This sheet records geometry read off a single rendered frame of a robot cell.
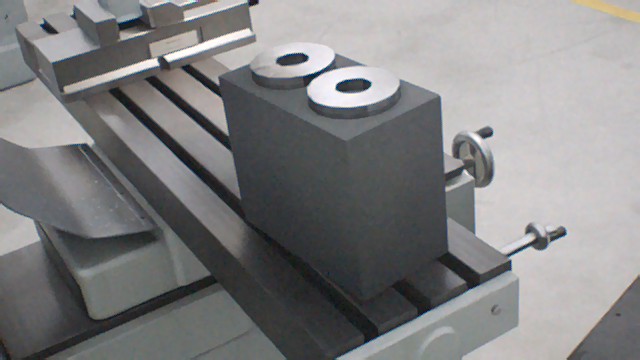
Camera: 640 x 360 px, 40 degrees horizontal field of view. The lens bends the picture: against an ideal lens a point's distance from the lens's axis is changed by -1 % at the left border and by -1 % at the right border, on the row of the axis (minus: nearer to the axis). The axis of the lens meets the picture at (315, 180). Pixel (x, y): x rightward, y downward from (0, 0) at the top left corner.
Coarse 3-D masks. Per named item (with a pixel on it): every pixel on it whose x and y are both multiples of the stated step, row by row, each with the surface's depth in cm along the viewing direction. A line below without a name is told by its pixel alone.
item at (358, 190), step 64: (256, 64) 91; (320, 64) 89; (256, 128) 91; (320, 128) 81; (384, 128) 80; (256, 192) 97; (320, 192) 85; (384, 192) 83; (320, 256) 91; (384, 256) 87
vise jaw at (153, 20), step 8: (144, 0) 142; (152, 0) 142; (160, 0) 141; (168, 0) 141; (144, 8) 141; (152, 8) 140; (160, 8) 141; (168, 8) 141; (176, 8) 142; (144, 16) 142; (152, 16) 140; (160, 16) 141; (168, 16) 142; (176, 16) 143; (184, 16) 143; (152, 24) 141; (160, 24) 142; (168, 24) 142
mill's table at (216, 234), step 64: (192, 64) 145; (128, 128) 128; (192, 128) 125; (192, 192) 110; (256, 256) 97; (448, 256) 93; (256, 320) 98; (320, 320) 86; (384, 320) 85; (448, 320) 87; (512, 320) 92
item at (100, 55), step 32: (192, 0) 152; (224, 0) 150; (64, 32) 146; (96, 32) 137; (128, 32) 142; (160, 32) 142; (192, 32) 145; (224, 32) 148; (64, 64) 136; (96, 64) 139; (128, 64) 142; (160, 64) 145; (64, 96) 137
